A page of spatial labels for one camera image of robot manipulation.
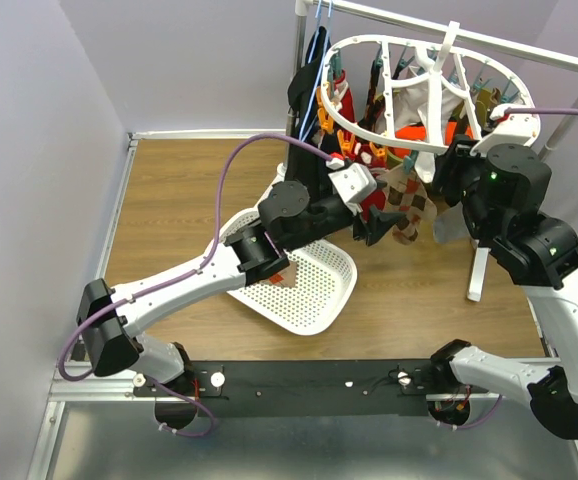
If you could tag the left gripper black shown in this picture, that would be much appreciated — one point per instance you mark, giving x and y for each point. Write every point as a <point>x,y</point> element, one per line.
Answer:
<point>378,225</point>

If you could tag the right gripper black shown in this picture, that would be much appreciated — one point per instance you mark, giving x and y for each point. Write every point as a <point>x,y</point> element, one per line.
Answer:
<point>449,164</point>

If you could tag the beige argyle sock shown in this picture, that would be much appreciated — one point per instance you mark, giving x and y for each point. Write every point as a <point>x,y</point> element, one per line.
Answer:
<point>405,193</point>
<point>284,279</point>

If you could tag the white round clip hanger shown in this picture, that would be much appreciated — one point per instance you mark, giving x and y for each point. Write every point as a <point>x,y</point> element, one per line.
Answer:
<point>404,59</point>

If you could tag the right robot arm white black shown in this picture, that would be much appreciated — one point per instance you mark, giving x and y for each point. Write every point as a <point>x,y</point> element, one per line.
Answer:
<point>500,194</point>

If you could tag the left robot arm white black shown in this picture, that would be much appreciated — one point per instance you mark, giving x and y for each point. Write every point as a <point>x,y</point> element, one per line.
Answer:
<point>112,320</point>

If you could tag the black sock on blue hanger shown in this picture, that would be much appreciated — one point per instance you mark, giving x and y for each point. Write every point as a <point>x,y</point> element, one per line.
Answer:
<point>303,166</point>

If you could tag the grey striped hanging sock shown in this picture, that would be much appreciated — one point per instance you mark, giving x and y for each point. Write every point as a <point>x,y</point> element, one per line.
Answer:
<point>450,226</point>

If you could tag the red santa bear sock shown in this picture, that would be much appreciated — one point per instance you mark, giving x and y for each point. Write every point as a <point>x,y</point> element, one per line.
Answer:
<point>377,167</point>

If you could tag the white orange hanging sock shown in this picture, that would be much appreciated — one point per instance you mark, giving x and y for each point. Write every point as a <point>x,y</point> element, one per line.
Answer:
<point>419,117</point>

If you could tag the white perforated plastic basket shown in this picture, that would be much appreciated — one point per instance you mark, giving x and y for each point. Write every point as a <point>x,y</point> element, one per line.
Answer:
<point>325,277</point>

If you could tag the dark argyle hanging sock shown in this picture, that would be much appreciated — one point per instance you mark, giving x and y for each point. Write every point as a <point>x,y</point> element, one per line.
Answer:
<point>375,103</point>

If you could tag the red hanging sock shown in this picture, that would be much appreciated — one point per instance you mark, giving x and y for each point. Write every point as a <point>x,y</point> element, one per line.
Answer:
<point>342,98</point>

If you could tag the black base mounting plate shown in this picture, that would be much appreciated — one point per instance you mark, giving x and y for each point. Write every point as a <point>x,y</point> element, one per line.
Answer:
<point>312,388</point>

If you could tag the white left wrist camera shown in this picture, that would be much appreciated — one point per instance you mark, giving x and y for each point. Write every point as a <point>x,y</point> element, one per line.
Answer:
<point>353,184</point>

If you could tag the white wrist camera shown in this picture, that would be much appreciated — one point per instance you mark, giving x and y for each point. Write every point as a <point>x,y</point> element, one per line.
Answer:
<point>513,124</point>
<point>353,184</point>

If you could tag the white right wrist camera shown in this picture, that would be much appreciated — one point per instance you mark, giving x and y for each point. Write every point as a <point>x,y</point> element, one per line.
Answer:
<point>513,124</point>

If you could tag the blue wire hanger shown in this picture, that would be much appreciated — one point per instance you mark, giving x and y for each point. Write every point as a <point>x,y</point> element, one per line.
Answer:
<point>320,45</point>

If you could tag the white drying rack frame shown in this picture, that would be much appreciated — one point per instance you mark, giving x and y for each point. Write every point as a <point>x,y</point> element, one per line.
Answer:
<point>464,39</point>

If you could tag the aluminium rail frame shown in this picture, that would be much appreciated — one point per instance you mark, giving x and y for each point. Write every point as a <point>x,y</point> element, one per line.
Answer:
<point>119,386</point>

